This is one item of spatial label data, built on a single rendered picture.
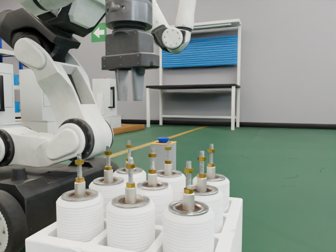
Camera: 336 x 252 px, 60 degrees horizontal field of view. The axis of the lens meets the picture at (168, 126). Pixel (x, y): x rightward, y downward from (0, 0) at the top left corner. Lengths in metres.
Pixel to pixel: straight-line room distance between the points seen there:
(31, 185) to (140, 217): 0.49
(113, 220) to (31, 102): 2.89
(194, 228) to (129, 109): 5.91
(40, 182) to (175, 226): 0.58
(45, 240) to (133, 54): 0.40
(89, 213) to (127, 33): 0.36
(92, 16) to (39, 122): 2.36
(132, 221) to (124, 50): 0.31
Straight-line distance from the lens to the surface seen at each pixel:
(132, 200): 0.59
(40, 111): 3.31
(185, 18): 1.16
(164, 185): 0.70
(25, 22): 1.15
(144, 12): 0.56
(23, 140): 1.17
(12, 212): 0.91
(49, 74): 1.04
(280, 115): 5.61
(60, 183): 1.05
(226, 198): 0.77
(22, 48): 1.11
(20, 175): 1.00
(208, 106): 5.75
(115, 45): 0.57
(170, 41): 1.12
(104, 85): 4.37
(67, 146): 0.97
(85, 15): 1.05
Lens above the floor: 0.45
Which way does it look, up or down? 5 degrees down
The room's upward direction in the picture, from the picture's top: straight up
